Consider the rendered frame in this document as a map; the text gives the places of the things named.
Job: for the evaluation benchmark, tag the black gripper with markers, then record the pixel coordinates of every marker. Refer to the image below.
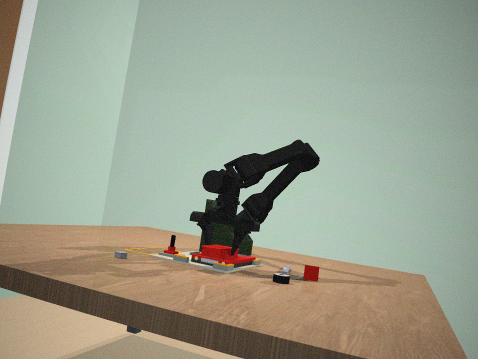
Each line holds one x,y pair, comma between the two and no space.
244,226

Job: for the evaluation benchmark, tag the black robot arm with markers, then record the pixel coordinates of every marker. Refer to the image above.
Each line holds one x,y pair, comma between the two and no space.
251,168

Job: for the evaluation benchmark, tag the light grey flat bar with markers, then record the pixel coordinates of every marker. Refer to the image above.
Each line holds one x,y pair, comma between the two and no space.
286,269

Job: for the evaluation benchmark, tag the black toy tyre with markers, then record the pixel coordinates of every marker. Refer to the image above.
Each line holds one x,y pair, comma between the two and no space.
281,278

